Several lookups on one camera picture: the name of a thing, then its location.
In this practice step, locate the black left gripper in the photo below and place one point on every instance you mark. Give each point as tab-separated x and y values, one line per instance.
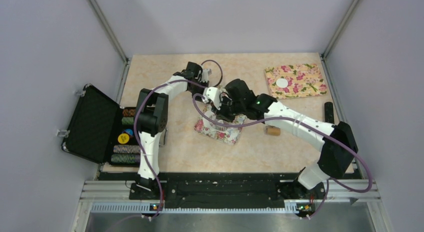
204	84

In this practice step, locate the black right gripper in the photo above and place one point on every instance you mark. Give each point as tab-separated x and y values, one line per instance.
221	112

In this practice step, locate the white dough piece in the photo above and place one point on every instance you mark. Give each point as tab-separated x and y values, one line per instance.
215	124

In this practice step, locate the white floral tray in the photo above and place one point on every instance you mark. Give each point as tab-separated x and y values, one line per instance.
229	137

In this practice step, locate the wooden dough roller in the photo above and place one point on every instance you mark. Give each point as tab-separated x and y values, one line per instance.
273	131

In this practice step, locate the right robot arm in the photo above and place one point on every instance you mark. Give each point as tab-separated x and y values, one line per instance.
335	143

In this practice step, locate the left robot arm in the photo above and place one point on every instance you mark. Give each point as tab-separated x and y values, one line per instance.
151	118

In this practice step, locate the flat round white wrapper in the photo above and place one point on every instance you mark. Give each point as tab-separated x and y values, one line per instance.
282	83

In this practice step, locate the yellow floral tray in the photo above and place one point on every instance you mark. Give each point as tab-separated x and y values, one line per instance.
305	80

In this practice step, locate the yellow poker chip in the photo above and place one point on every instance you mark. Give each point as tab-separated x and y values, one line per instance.
123	138

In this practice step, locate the black poker chip case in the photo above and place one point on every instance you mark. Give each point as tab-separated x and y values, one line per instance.
94	128

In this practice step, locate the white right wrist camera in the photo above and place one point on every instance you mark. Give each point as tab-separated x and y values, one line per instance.
211	95

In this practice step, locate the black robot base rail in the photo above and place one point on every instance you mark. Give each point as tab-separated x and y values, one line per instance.
227	191

